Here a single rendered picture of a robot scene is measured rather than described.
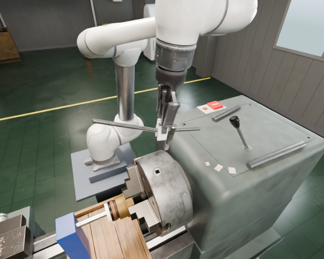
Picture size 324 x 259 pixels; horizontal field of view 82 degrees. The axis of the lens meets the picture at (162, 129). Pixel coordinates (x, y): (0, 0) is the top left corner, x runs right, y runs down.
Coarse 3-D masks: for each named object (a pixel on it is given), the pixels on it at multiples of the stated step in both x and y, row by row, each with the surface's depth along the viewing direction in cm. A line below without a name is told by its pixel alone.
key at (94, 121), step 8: (96, 120) 48; (104, 120) 49; (136, 128) 53; (144, 128) 54; (152, 128) 56; (168, 128) 58; (176, 128) 59; (184, 128) 60; (192, 128) 61; (200, 128) 62
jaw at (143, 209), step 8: (128, 208) 69; (136, 208) 69; (144, 208) 68; (152, 208) 68; (136, 216) 69; (144, 216) 66; (152, 216) 66; (152, 224) 63; (160, 224) 64; (168, 224) 64
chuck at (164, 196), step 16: (144, 160) 71; (160, 160) 70; (144, 176) 66; (160, 176) 65; (144, 192) 80; (160, 192) 62; (176, 192) 63; (160, 208) 61; (176, 208) 63; (176, 224) 65
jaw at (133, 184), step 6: (126, 168) 74; (132, 168) 72; (132, 174) 72; (138, 174) 73; (126, 180) 72; (132, 180) 72; (138, 180) 72; (126, 186) 73; (132, 186) 72; (138, 186) 72; (126, 192) 71; (132, 192) 71; (138, 192) 72
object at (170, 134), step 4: (172, 128) 57; (168, 132) 59; (172, 132) 58; (168, 136) 60; (172, 136) 60; (168, 140) 61; (164, 144) 64; (168, 144) 63; (164, 148) 64; (168, 148) 64
